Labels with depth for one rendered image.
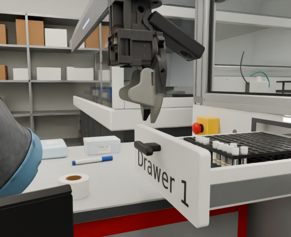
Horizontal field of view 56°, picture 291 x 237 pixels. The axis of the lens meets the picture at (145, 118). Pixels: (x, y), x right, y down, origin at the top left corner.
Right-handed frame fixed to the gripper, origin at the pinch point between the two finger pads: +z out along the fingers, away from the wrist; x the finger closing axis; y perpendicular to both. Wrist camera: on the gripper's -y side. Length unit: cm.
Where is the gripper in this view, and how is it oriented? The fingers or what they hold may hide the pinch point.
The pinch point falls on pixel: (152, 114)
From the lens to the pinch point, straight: 49.2
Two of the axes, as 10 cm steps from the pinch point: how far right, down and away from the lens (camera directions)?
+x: 3.6, 1.1, -9.3
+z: 0.0, 9.9, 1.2
